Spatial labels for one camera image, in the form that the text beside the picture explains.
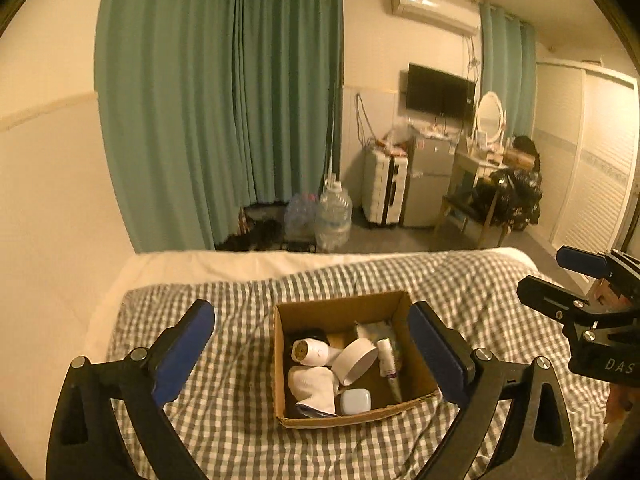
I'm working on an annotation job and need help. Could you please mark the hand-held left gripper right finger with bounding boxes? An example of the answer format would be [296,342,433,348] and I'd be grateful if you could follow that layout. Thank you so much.
[407,301,581,480]

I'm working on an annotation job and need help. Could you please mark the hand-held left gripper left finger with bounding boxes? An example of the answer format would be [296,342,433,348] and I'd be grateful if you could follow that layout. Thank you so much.
[46,299,216,480]

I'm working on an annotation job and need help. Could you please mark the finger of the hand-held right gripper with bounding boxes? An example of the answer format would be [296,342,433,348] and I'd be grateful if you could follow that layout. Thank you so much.
[556,245,640,306]
[516,275,626,331]

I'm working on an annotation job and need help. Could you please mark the white cream tube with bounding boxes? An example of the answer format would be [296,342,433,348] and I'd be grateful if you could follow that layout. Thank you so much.
[377,338,403,403]

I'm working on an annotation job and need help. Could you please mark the white round container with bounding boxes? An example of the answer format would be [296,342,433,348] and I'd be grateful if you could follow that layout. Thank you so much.
[331,337,379,387]

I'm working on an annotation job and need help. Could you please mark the pale blue plastic case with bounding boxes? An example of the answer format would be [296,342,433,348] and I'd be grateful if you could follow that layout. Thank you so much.
[340,388,372,416]

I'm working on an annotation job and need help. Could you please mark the cardboard box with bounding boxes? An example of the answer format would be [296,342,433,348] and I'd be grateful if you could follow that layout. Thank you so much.
[272,290,443,429]

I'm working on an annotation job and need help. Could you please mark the white sock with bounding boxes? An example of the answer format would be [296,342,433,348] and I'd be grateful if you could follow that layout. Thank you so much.
[287,365,337,417]

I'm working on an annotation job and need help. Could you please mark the black plastic bags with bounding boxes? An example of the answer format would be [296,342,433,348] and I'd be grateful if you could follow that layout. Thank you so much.
[472,136,543,233]

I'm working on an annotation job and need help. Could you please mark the white louvred wardrobe doors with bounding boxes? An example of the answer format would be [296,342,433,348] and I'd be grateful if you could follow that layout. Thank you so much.
[532,57,640,266]

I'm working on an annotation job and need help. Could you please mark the checked blanket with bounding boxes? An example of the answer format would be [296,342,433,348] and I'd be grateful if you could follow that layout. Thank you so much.
[107,250,616,480]

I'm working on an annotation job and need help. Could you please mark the wooden chair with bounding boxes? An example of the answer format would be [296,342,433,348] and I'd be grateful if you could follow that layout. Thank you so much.
[432,192,511,248]

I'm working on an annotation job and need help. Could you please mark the dark cloth pile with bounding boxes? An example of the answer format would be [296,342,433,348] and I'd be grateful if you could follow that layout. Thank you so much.
[215,204,291,252]

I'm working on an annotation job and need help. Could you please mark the white dressing table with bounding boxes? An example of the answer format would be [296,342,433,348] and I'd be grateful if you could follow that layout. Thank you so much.
[452,145,511,196]

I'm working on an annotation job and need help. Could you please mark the grey small fridge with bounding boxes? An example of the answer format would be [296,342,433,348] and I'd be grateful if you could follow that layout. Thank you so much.
[402,137,458,228]

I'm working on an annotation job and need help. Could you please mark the white oval mirror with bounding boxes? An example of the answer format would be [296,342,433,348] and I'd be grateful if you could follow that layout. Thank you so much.
[472,91,507,143]

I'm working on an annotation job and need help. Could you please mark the large clear water bottle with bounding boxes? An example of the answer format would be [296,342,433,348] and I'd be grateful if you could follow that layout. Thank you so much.
[315,172,353,253]

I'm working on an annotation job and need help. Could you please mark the white suitcase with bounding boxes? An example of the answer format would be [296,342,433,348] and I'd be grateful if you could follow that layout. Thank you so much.
[362,147,411,226]

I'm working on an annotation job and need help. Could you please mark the empty clear water bottle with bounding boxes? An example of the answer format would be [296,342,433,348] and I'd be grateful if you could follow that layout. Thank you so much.
[284,192,321,248]

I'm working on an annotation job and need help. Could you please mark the narrow green curtain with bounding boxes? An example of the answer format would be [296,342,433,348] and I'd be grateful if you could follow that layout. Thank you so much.
[478,0,537,146]

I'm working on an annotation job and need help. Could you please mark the clear plastic bag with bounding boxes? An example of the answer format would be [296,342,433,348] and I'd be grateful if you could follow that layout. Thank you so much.
[382,122,411,148]

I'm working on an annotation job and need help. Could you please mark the white thin pole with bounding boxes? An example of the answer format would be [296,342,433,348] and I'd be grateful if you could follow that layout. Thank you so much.
[327,82,338,178]

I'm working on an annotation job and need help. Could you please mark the wide green curtain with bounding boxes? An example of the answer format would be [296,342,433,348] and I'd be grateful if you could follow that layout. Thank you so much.
[94,0,346,253]

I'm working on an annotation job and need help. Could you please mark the white air conditioner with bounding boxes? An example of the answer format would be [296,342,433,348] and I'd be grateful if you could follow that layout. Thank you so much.
[391,0,481,37]

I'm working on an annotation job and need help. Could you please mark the black wall television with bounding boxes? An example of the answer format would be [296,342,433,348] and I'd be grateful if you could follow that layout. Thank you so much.
[405,63,477,122]

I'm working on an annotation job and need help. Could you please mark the hanging wall cable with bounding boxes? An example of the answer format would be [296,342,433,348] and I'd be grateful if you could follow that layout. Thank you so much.
[354,92,381,148]

